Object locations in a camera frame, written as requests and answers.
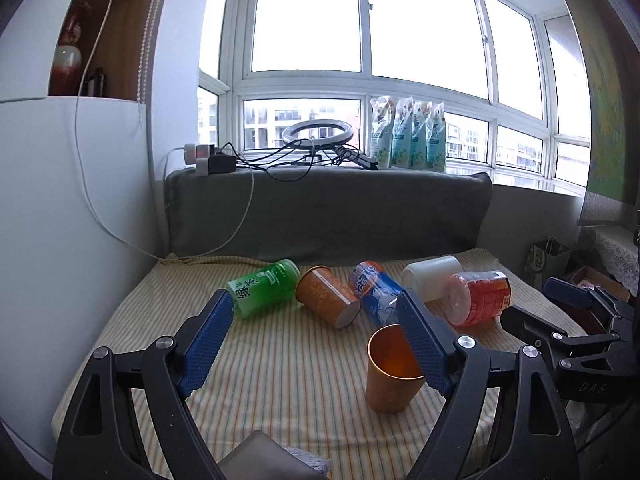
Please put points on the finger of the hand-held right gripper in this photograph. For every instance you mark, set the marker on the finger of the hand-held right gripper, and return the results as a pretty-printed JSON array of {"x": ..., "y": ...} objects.
[
  {"x": 567, "y": 292},
  {"x": 530, "y": 327}
]

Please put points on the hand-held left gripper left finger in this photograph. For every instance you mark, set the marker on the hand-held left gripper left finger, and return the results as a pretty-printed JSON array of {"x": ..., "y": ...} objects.
[{"x": 205, "y": 345}]

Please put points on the white lace cloth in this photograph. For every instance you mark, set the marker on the white lace cloth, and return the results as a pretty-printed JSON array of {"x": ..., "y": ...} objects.
[{"x": 615, "y": 250}]

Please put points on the white framed window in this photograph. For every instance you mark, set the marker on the white framed window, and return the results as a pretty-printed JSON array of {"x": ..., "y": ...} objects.
[{"x": 365, "y": 77}]

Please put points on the brown cardboard box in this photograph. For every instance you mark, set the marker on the brown cardboard box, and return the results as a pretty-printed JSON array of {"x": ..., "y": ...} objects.
[{"x": 595, "y": 277}]

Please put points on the copper metal cup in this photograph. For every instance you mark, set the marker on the copper metal cup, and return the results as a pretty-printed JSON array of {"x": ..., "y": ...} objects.
[{"x": 390, "y": 390}]

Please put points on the orange paper cup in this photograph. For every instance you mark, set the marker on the orange paper cup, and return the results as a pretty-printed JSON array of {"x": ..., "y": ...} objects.
[{"x": 320, "y": 292}]

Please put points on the white plastic cup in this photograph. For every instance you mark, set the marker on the white plastic cup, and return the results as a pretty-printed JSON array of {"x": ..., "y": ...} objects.
[{"x": 430, "y": 272}]

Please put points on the green floral refill packet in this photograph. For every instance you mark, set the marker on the green floral refill packet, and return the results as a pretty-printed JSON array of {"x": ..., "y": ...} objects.
[
  {"x": 420, "y": 140},
  {"x": 401, "y": 137},
  {"x": 436, "y": 142},
  {"x": 381, "y": 135}
]

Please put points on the white knitted cloth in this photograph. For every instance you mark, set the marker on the white knitted cloth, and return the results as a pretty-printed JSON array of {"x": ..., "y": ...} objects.
[{"x": 310, "y": 460}]

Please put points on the striped yellow sheet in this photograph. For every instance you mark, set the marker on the striped yellow sheet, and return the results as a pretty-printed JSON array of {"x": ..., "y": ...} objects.
[{"x": 290, "y": 360}]

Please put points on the red and white vase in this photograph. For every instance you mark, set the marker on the red and white vase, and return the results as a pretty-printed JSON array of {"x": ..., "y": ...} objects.
[{"x": 67, "y": 65}]

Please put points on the black power adapter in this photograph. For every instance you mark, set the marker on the black power adapter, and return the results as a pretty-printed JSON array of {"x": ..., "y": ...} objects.
[{"x": 222, "y": 163}]

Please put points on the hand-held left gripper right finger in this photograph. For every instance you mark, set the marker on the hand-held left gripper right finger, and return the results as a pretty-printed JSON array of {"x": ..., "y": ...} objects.
[{"x": 422, "y": 345}]

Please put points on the grey cushion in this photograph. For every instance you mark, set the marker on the grey cushion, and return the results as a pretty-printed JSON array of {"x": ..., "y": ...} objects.
[{"x": 325, "y": 215}]

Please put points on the wall map poster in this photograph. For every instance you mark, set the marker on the wall map poster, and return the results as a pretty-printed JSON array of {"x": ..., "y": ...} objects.
[{"x": 605, "y": 85}]

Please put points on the green paper bag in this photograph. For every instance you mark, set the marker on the green paper bag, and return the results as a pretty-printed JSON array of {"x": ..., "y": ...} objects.
[{"x": 545, "y": 262}]

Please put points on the wooden shelf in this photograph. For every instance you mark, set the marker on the wooden shelf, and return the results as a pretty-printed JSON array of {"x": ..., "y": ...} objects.
[{"x": 125, "y": 45}]

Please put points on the white power strip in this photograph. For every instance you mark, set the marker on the white power strip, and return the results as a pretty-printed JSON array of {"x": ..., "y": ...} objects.
[{"x": 196, "y": 152}]

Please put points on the grey brown pouch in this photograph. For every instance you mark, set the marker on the grey brown pouch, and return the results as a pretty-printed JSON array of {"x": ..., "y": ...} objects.
[{"x": 260, "y": 457}]

